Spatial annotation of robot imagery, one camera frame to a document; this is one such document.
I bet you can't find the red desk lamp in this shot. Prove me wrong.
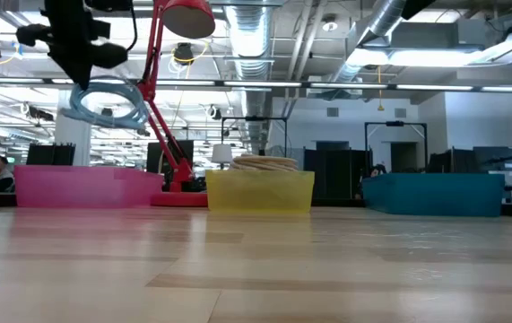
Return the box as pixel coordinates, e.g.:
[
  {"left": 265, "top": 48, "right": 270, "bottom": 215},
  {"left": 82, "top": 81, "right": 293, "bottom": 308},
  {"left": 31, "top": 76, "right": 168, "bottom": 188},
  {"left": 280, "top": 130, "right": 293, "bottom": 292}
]
[{"left": 137, "top": 0, "right": 216, "bottom": 208}]

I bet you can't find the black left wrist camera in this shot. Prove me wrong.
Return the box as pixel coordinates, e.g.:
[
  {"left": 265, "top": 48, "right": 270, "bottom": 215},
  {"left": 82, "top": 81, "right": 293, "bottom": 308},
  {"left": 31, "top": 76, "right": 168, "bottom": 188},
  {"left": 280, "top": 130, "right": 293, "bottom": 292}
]
[{"left": 91, "top": 42, "right": 129, "bottom": 69}]

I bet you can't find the long ceiling light strip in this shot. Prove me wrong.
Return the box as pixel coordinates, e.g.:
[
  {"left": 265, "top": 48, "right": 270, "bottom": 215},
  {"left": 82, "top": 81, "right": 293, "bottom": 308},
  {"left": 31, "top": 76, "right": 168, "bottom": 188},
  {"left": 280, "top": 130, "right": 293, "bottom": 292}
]
[{"left": 0, "top": 76, "right": 512, "bottom": 93}]

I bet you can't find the background computer monitor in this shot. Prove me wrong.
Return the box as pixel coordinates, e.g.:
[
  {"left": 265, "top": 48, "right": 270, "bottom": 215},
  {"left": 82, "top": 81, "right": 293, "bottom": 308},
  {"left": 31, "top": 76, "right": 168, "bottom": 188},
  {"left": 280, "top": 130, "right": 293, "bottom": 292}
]
[{"left": 473, "top": 146, "right": 512, "bottom": 173}]

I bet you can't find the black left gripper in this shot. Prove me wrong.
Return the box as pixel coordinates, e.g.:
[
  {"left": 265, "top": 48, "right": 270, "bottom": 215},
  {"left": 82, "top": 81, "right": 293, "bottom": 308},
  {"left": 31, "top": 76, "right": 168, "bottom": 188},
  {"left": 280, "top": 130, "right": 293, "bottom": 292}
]
[{"left": 15, "top": 0, "right": 113, "bottom": 90}]

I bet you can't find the black background screen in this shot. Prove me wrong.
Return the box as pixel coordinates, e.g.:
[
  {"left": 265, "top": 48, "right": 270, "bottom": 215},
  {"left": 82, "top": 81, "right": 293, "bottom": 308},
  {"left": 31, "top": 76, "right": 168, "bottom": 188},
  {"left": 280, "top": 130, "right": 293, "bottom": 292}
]
[{"left": 146, "top": 140, "right": 195, "bottom": 175}]

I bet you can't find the light blue HDMI cable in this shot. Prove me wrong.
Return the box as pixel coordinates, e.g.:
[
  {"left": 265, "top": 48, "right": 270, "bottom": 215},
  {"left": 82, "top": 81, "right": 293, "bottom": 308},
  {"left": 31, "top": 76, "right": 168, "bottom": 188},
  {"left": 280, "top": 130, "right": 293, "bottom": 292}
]
[{"left": 60, "top": 82, "right": 150, "bottom": 131}]

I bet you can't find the black partition panel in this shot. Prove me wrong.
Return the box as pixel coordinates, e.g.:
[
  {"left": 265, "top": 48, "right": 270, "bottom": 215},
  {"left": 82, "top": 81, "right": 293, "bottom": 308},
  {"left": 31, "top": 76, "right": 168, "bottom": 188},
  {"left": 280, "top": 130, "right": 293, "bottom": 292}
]
[
  {"left": 26, "top": 143, "right": 76, "bottom": 166},
  {"left": 428, "top": 149, "right": 476, "bottom": 175},
  {"left": 303, "top": 147, "right": 373, "bottom": 207}
]

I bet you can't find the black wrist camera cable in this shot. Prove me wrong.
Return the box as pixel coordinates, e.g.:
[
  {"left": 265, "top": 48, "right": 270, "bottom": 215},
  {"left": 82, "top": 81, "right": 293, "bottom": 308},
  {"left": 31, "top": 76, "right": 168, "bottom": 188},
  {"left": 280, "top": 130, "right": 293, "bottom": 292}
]
[{"left": 125, "top": 0, "right": 139, "bottom": 51}]

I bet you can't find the blue plastic bin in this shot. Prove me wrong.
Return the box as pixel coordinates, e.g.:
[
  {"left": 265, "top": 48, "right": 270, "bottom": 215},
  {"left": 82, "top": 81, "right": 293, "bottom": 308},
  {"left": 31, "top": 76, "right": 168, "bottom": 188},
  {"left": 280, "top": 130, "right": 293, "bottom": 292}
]
[{"left": 361, "top": 172, "right": 507, "bottom": 218}]

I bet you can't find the pink plastic bin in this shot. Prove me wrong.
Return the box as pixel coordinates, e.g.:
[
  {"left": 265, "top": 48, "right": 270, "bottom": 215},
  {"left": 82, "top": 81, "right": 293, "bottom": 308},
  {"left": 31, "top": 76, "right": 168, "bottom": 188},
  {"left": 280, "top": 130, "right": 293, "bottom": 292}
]
[{"left": 13, "top": 164, "right": 165, "bottom": 209}]

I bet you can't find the silver ceiling air duct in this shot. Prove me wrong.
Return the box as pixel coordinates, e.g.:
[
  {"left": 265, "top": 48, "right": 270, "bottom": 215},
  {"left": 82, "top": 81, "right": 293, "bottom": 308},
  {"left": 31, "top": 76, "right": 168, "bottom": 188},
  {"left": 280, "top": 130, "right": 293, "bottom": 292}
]
[
  {"left": 326, "top": 0, "right": 421, "bottom": 84},
  {"left": 223, "top": 0, "right": 279, "bottom": 149}
]

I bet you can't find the yellow plastic bin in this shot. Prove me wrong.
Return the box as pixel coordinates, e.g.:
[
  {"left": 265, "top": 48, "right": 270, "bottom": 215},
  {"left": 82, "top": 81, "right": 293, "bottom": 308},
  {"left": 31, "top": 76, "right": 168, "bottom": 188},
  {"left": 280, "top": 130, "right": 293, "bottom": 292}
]
[{"left": 204, "top": 169, "right": 316, "bottom": 214}]

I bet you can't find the white shade table lamp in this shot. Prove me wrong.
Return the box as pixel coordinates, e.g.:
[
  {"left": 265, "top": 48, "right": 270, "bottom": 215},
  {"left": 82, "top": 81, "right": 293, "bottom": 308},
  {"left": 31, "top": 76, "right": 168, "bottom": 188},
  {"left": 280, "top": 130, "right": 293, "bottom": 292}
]
[{"left": 211, "top": 143, "right": 234, "bottom": 170}]

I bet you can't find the black stand frame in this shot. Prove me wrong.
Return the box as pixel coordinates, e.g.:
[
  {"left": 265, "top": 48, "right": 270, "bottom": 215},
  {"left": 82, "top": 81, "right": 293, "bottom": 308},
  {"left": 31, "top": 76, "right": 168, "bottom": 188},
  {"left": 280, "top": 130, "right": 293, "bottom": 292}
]
[
  {"left": 221, "top": 116, "right": 289, "bottom": 170},
  {"left": 364, "top": 120, "right": 429, "bottom": 175}
]

